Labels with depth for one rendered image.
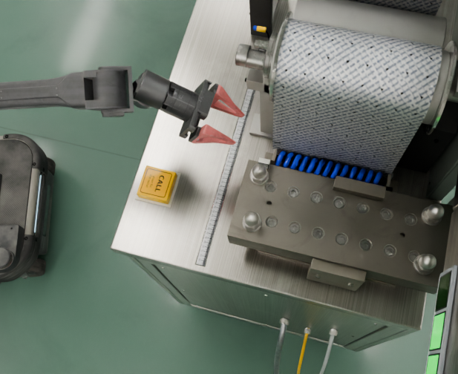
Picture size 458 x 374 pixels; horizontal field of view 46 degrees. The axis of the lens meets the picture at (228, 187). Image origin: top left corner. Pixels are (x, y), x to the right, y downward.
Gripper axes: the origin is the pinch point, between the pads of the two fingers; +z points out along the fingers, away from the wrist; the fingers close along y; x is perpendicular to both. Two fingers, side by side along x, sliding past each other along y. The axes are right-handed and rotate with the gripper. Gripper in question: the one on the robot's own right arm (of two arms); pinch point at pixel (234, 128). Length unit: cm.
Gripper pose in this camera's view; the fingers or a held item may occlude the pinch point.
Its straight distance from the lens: 104.1
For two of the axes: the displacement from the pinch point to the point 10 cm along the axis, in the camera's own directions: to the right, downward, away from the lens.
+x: 3.8, -1.8, -9.1
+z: 8.8, 3.7, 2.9
